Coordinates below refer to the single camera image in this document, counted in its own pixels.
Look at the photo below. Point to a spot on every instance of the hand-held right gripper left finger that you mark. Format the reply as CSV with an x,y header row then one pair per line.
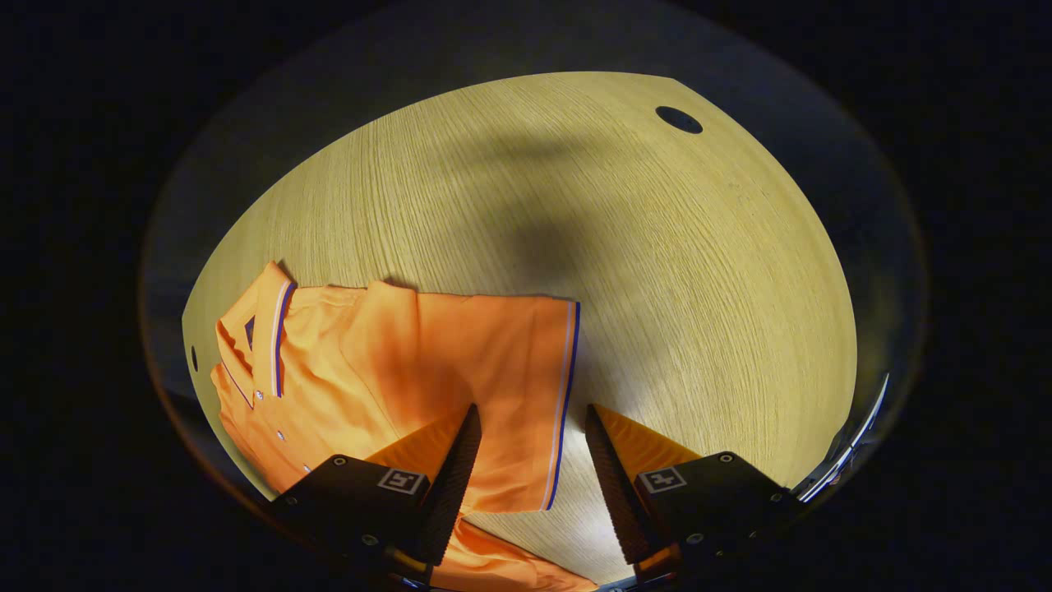
x,y
452,493

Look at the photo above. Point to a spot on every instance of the orange T-shirt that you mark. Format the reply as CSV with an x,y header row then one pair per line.
x,y
394,370

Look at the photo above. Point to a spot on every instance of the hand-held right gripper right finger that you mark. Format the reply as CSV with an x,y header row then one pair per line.
x,y
616,493

